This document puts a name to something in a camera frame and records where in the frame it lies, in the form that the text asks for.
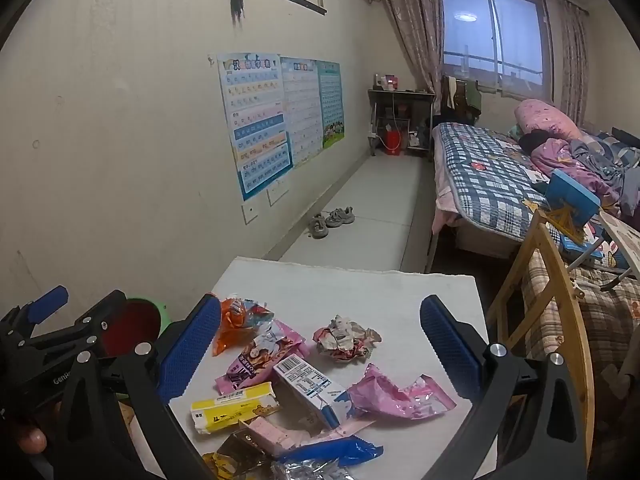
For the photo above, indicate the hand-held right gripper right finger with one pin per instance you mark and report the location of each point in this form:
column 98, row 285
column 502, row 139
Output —
column 450, row 345

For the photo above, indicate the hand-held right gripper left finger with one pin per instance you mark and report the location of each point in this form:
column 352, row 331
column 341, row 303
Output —
column 190, row 350

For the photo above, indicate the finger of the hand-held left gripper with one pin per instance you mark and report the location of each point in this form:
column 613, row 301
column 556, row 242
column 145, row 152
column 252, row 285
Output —
column 95, row 322
column 47, row 305

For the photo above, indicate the orange snack wrapper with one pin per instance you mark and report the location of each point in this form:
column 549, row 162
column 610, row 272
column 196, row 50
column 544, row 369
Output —
column 227, row 332

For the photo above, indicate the green rimmed red bin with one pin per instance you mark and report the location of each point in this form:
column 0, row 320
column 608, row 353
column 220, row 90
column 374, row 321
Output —
column 142, row 325

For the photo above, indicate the pink snack packet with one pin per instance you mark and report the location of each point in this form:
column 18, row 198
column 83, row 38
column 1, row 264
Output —
column 260, row 355

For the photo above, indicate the yellow brown snack wrapper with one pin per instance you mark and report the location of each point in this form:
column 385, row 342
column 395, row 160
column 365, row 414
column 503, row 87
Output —
column 235, row 460

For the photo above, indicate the blue white milk carton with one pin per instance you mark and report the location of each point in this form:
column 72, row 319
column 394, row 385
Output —
column 310, row 385

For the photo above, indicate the person's left hand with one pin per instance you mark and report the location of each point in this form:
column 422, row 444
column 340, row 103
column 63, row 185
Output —
column 32, row 441

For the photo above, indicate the yellow tissue packet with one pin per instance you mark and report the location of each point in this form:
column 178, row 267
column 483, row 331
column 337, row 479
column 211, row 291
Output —
column 230, row 405

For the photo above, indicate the bright pink torn wrapper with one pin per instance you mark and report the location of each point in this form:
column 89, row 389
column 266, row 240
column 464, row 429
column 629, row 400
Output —
column 395, row 395

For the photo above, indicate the crumpled paper wrapper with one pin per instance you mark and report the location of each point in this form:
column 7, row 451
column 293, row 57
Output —
column 345, row 340

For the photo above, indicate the pink bed sheet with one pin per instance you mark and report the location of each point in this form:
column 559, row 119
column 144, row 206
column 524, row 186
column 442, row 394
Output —
column 445, row 205

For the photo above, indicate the brown plaid blanket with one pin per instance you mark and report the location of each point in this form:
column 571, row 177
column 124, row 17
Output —
column 605, row 320

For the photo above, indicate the blue snack wrapper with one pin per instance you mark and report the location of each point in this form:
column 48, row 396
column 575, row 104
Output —
column 330, row 451

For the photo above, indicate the grey shoe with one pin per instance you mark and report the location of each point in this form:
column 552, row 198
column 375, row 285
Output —
column 317, row 226
column 340, row 217

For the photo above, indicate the bed with plaid blanket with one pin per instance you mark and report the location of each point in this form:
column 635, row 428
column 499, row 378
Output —
column 485, row 170

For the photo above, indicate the blue box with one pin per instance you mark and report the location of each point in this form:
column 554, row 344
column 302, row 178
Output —
column 570, row 195

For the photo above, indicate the white folding lap table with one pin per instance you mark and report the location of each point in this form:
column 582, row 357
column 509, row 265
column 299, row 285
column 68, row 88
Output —
column 622, row 240

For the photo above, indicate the red bucket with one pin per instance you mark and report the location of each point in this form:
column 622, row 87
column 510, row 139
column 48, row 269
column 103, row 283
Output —
column 392, row 141

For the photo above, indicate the purple clothes pile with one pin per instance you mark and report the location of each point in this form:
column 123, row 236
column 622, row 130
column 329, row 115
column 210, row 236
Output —
column 555, row 157

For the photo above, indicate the black cloth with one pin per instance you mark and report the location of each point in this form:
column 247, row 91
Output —
column 534, row 141

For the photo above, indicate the pink pillow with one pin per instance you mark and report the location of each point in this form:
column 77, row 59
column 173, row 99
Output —
column 545, row 117

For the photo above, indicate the hung dark clothes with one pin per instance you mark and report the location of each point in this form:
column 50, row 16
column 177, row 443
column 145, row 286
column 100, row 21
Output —
column 460, row 95

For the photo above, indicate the dark wooden shelf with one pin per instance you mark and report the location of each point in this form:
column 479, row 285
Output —
column 400, row 94

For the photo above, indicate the small red box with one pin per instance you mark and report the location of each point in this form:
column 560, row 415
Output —
column 390, row 83

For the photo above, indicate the pink patterned curtain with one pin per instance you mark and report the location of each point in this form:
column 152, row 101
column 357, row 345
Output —
column 415, row 25
column 572, row 60

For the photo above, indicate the window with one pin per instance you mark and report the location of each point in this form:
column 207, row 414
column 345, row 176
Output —
column 500, row 35

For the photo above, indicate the white wall socket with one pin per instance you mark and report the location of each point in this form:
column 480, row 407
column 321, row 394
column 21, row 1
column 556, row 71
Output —
column 250, row 213
column 278, row 195

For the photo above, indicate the pale blue wall poster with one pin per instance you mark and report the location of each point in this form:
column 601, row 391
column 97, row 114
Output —
column 302, row 110

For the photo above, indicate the green wall poster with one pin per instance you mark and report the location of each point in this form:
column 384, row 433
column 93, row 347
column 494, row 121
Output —
column 331, row 105

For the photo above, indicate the black wall rail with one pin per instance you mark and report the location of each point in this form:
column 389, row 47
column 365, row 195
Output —
column 302, row 1

